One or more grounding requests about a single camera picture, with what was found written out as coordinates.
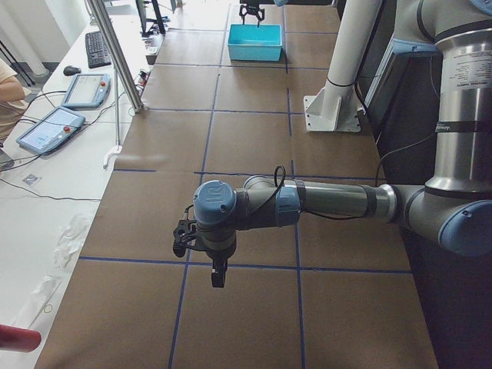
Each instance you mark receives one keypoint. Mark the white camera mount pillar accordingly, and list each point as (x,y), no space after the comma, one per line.
(334,107)

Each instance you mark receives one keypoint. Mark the near teach pendant tablet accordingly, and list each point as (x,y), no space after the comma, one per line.
(52,131)

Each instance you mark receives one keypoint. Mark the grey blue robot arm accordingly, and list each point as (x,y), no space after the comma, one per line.
(453,208)
(278,3)

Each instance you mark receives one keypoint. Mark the red cylinder object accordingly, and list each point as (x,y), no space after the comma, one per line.
(19,339)

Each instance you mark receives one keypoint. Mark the black keyboard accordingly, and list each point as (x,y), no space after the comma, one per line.
(96,50)

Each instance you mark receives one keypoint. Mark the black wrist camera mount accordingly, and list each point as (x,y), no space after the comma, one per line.
(185,234)

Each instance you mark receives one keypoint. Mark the crumpled white plastic wrap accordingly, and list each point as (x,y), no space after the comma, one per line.
(71,239)

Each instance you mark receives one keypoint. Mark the aluminium frame post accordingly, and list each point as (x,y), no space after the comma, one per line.
(121,35)

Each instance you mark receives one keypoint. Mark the teach pendant tablet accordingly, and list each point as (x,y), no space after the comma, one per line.
(52,131)
(87,91)

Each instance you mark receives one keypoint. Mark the turquoise plastic bin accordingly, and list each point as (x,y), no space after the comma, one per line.
(261,43)

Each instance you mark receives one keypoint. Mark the far teach pendant tablet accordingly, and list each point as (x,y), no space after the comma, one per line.
(87,91)

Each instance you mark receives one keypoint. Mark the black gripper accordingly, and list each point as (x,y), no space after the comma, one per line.
(251,8)
(217,257)

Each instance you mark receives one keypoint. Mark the black computer mouse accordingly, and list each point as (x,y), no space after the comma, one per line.
(71,70)

